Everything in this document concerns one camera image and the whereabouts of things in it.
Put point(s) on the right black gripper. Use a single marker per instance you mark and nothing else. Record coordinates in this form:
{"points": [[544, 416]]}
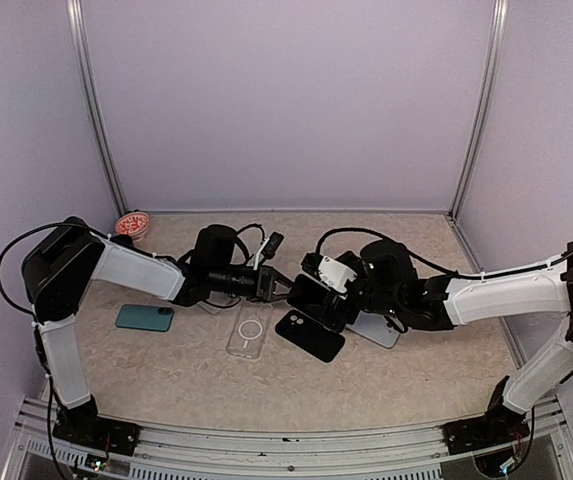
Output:
{"points": [[350, 316]]}

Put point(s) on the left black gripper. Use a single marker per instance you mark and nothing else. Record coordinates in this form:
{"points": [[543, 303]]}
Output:
{"points": [[265, 285]]}

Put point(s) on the black phone with silver edge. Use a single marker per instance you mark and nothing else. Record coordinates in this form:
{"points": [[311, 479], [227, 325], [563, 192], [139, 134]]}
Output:
{"points": [[321, 304]]}

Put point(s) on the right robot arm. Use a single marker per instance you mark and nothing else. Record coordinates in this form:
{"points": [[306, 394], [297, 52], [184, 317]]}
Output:
{"points": [[382, 280]]}

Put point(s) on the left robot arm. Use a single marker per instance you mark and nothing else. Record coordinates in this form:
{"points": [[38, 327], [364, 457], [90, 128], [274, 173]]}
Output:
{"points": [[59, 271]]}

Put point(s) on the clear magsafe phone case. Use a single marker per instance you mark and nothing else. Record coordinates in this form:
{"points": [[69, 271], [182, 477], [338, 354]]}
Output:
{"points": [[249, 331]]}

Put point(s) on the frosted clear phone case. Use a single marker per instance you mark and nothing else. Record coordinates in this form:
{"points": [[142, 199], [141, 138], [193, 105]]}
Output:
{"points": [[210, 308]]}

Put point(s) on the teal green phone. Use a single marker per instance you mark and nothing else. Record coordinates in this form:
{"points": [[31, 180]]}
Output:
{"points": [[145, 318]]}

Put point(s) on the red white patterned bowl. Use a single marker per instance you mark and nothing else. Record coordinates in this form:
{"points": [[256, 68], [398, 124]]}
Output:
{"points": [[134, 224]]}

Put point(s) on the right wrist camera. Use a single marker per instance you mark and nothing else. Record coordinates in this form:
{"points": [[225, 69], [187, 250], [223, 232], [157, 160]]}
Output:
{"points": [[329, 272]]}

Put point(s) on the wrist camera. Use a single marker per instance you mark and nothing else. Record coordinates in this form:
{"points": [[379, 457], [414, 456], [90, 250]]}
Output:
{"points": [[270, 245], [329, 272]]}

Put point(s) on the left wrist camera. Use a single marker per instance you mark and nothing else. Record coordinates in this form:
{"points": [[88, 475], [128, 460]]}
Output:
{"points": [[270, 245]]}

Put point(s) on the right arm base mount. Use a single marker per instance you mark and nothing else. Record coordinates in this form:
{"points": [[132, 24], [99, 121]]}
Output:
{"points": [[468, 435]]}

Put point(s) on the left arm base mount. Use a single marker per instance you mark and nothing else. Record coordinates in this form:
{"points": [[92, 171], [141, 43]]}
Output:
{"points": [[99, 433]]}

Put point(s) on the right aluminium frame post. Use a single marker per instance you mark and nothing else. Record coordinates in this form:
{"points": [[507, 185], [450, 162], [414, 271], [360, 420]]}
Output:
{"points": [[484, 102]]}

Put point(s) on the aluminium frame post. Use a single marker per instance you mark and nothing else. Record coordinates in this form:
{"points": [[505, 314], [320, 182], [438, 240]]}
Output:
{"points": [[484, 102], [81, 47]]}

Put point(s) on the front aluminium rail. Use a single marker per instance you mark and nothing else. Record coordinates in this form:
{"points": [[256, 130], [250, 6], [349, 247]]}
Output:
{"points": [[173, 452]]}

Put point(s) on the left aluminium frame post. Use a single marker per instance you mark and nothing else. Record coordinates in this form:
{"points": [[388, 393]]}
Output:
{"points": [[81, 47]]}

